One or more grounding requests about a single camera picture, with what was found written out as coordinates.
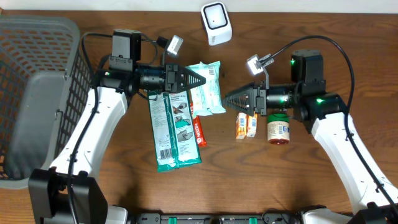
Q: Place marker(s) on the white barcode scanner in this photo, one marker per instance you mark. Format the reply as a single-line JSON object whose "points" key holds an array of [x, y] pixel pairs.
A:
{"points": [[216, 23]]}

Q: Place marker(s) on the mint green snack packet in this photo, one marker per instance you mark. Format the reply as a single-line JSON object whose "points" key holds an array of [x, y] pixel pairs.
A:
{"points": [[206, 98]]}

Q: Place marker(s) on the red stick sachet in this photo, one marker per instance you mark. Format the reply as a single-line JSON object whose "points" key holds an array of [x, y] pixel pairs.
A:
{"points": [[198, 129]]}

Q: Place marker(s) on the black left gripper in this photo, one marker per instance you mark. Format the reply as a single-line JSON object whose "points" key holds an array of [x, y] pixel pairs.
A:
{"points": [[175, 74]]}

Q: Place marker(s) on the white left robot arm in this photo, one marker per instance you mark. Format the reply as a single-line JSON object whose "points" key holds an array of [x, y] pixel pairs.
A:
{"points": [[68, 191]]}

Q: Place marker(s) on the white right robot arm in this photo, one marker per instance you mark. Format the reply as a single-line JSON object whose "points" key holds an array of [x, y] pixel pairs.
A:
{"points": [[372, 196]]}

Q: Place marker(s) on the green white package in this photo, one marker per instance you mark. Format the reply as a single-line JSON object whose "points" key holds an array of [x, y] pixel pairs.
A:
{"points": [[173, 132]]}

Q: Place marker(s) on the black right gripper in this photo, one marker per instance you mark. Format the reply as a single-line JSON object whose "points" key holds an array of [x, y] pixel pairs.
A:
{"points": [[260, 99]]}

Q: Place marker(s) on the grey plastic basket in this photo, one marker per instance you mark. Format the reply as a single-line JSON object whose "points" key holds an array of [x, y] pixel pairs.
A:
{"points": [[44, 89]]}

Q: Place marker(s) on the orange small box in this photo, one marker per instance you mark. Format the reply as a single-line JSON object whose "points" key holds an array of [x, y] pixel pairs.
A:
{"points": [[241, 126], [251, 127]]}

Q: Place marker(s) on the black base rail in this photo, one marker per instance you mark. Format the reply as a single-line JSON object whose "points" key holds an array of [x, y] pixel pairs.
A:
{"points": [[265, 218]]}

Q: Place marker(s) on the green lid jar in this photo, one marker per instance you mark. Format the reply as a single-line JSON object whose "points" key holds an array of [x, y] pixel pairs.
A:
{"points": [[278, 131]]}

